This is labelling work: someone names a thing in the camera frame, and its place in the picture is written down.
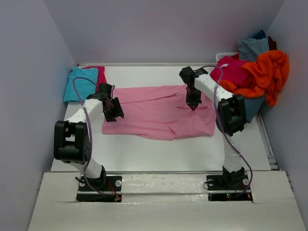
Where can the light pink t-shirt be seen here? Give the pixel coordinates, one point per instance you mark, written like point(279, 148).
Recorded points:
point(161, 113)

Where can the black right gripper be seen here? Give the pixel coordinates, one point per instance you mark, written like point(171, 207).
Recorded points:
point(191, 102)

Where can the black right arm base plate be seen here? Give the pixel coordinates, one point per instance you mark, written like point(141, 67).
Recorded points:
point(219, 191)

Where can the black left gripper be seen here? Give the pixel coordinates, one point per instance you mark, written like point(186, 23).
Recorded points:
point(118, 111)

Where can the maroon t-shirt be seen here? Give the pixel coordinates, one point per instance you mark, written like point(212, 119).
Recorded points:
point(272, 44)

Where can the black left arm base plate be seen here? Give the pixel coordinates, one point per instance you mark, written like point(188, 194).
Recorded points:
point(110, 192)

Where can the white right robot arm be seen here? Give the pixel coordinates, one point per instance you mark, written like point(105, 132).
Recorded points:
point(230, 120)

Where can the crumpled orange t-shirt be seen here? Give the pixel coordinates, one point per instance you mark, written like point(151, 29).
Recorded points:
point(266, 77)

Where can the folded magenta t-shirt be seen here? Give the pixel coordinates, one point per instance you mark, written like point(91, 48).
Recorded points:
point(101, 76)

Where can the dark blue t-shirt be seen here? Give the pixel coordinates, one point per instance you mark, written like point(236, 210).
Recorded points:
point(259, 35)

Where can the crumpled magenta t-shirt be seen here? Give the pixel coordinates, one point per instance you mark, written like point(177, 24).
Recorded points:
point(233, 74)

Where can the white laundry basket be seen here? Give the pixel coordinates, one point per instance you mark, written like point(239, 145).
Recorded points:
point(223, 54)

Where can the grey-blue t-shirt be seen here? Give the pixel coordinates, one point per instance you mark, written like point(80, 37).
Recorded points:
point(250, 49)

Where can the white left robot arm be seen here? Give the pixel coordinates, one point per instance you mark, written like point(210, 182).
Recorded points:
point(73, 142)

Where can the folded turquoise t-shirt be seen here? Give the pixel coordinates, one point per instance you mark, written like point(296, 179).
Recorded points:
point(84, 87)

